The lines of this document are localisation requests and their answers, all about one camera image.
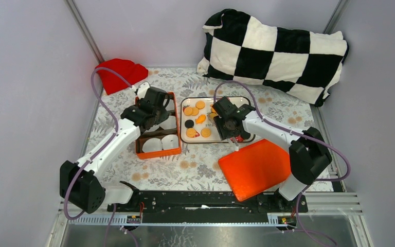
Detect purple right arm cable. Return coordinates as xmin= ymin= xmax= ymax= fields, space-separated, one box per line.
xmin=213 ymin=80 xmax=351 ymax=247

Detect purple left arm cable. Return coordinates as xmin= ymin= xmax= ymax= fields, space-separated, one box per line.
xmin=63 ymin=67 xmax=140 ymax=247

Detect red knit hat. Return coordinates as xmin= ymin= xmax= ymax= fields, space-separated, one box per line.
xmin=95 ymin=58 xmax=149 ymax=95

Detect white strawberry tray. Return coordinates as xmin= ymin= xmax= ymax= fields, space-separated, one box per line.
xmin=179 ymin=96 xmax=256 ymax=144

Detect black white checkered pillow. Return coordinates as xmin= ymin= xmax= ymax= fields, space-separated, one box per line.
xmin=196 ymin=9 xmax=349 ymax=107

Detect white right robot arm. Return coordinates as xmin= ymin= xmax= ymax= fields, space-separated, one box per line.
xmin=213 ymin=97 xmax=332 ymax=212

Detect orange cookie box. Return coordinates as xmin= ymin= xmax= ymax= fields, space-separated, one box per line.
xmin=135 ymin=92 xmax=182 ymax=160

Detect metal tongs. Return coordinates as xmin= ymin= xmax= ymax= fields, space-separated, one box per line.
xmin=227 ymin=137 xmax=240 ymax=152

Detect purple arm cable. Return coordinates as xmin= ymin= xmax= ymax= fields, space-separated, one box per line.
xmin=63 ymin=67 xmax=140 ymax=247
xmin=213 ymin=80 xmax=351 ymax=247

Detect black sandwich cookie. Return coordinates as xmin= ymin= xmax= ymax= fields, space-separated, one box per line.
xmin=184 ymin=119 xmax=195 ymax=129

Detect orange box lid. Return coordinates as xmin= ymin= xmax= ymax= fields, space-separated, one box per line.
xmin=218 ymin=139 xmax=291 ymax=202

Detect white paper cup liner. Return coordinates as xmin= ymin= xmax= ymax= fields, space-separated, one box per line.
xmin=141 ymin=138 xmax=163 ymax=153
xmin=159 ymin=116 xmax=177 ymax=130
xmin=161 ymin=134 xmax=179 ymax=150

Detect round yellow biscuit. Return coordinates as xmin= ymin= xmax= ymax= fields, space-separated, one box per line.
xmin=183 ymin=107 xmax=193 ymax=116
xmin=201 ymin=128 xmax=212 ymax=138
xmin=191 ymin=107 xmax=200 ymax=116
xmin=186 ymin=128 xmax=199 ymax=138
xmin=195 ymin=100 xmax=206 ymax=110

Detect orange fish cookie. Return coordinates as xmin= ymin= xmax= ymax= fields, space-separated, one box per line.
xmin=195 ymin=114 xmax=206 ymax=124

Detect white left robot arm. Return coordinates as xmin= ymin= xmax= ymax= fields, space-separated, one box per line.
xmin=59 ymin=83 xmax=172 ymax=214

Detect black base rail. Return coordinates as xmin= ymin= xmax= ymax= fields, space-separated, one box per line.
xmin=116 ymin=190 xmax=309 ymax=213

